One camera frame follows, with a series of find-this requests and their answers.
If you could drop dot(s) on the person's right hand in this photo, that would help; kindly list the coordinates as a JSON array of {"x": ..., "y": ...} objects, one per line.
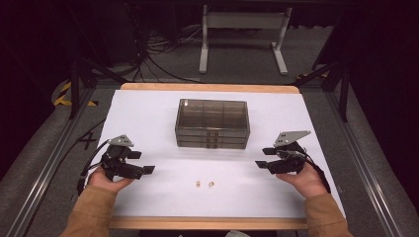
[{"x": 306, "y": 184}]

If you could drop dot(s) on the person's left hand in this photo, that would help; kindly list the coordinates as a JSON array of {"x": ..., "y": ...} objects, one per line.
[{"x": 105, "y": 182}]

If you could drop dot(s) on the black metal stand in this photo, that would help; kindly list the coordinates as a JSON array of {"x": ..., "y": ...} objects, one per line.
[
  {"x": 344, "y": 95},
  {"x": 75, "y": 89}
]

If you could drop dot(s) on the aluminium floor rail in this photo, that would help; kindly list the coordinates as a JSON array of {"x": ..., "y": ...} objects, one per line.
[
  {"x": 49, "y": 164},
  {"x": 362, "y": 164}
]

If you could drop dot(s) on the yellow black floor tape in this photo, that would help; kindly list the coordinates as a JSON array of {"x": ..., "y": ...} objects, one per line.
[{"x": 62, "y": 95}]

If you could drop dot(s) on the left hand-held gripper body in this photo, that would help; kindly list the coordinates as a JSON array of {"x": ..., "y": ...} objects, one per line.
[{"x": 120, "y": 164}]

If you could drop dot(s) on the smoky transparent drawer box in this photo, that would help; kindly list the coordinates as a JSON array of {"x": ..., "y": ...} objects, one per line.
[{"x": 212, "y": 115}]

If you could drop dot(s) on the clear acrylic shelf organizer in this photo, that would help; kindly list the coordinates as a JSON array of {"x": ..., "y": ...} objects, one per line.
[{"x": 194, "y": 139}]

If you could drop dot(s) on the white metal table frame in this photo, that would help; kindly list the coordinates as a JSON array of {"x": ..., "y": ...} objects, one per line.
[{"x": 204, "y": 49}]

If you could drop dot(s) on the white table mat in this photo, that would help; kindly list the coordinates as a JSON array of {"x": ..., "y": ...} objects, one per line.
[{"x": 158, "y": 115}]

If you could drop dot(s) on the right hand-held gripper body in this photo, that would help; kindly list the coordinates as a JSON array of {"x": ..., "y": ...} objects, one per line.
[{"x": 286, "y": 163}]

